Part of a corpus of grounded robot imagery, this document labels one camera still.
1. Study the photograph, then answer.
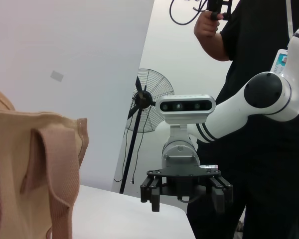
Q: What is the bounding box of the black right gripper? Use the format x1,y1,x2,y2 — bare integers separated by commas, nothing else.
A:
140,163,234,215

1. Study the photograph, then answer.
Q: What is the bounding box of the khaki canvas food bag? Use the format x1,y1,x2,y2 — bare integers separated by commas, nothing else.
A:
0,83,89,239

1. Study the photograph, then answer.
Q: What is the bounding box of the black teleoperation handle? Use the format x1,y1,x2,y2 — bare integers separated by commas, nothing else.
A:
205,0,234,22

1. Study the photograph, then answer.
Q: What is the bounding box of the person's bare forearm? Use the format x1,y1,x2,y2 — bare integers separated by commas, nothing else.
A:
194,23,232,62

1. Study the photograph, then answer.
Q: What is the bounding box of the person's bare hand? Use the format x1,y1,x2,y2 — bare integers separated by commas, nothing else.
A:
193,9,224,38

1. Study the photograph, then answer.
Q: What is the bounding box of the person in black shirt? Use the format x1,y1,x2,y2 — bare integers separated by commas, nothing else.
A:
186,0,299,239

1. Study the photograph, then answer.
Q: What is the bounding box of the black standing fan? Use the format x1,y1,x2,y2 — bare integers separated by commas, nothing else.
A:
119,68,175,195

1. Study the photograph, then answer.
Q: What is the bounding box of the white ID badge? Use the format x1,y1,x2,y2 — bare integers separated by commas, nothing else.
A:
271,48,289,76

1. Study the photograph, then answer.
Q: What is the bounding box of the pale tape patch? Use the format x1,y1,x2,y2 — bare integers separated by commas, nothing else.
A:
50,70,65,83

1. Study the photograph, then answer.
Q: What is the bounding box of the thin black fan cable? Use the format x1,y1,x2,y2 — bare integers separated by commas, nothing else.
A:
113,130,141,185

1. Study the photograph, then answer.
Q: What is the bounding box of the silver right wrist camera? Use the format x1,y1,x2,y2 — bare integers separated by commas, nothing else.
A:
155,94,216,140

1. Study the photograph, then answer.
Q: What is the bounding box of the black looped controller cable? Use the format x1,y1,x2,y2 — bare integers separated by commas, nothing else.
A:
169,0,210,26

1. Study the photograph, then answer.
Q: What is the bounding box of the white lanyard strap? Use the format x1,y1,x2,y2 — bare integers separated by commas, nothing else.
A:
286,0,295,52

